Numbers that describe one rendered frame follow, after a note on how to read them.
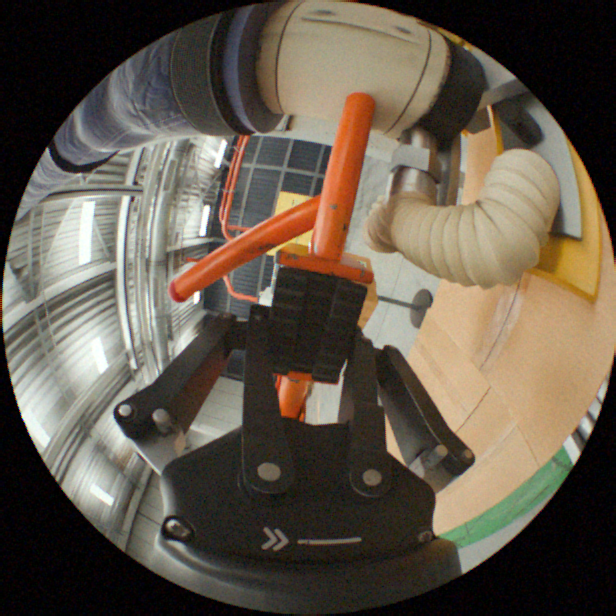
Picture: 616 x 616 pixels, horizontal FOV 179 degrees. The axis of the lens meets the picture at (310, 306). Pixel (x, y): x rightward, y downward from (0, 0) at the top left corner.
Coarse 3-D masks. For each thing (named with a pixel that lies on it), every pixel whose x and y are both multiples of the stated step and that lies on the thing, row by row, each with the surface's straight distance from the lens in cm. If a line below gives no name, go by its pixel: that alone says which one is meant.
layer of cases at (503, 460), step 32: (416, 352) 123; (448, 352) 101; (448, 384) 99; (480, 384) 86; (448, 416) 97; (480, 416) 85; (480, 448) 85; (512, 448) 78; (480, 480) 86; (512, 480) 79; (448, 512) 99; (480, 512) 88
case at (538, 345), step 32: (480, 160) 49; (608, 256) 30; (448, 288) 45; (480, 288) 38; (512, 288) 34; (544, 288) 31; (608, 288) 29; (448, 320) 43; (480, 320) 37; (512, 320) 33; (544, 320) 30; (576, 320) 29; (608, 320) 28; (480, 352) 36; (512, 352) 32; (544, 352) 30; (576, 352) 28; (608, 352) 28; (512, 384) 31; (544, 384) 29; (576, 384) 28; (512, 416) 31; (544, 416) 29; (576, 416) 28; (544, 448) 30
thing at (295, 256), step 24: (288, 264) 13; (312, 264) 12; (336, 264) 13; (360, 264) 15; (288, 288) 12; (312, 288) 13; (336, 288) 12; (360, 288) 12; (288, 312) 12; (312, 312) 13; (336, 312) 12; (360, 312) 13; (288, 336) 13; (312, 336) 14; (336, 336) 13; (288, 360) 14; (312, 360) 15; (336, 360) 14; (336, 384) 16
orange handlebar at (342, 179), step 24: (360, 96) 17; (360, 120) 16; (336, 144) 15; (360, 144) 15; (336, 168) 14; (360, 168) 15; (336, 192) 14; (336, 216) 13; (312, 240) 14; (336, 240) 13; (288, 384) 18; (288, 408) 19
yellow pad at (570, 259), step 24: (528, 96) 21; (504, 120) 17; (528, 120) 16; (552, 120) 18; (504, 144) 19; (528, 144) 18; (552, 144) 17; (552, 168) 16; (576, 168) 16; (576, 192) 14; (576, 216) 14; (600, 216) 15; (552, 240) 14; (576, 240) 14; (600, 240) 14; (552, 264) 14; (576, 264) 13; (600, 264) 14; (576, 288) 13
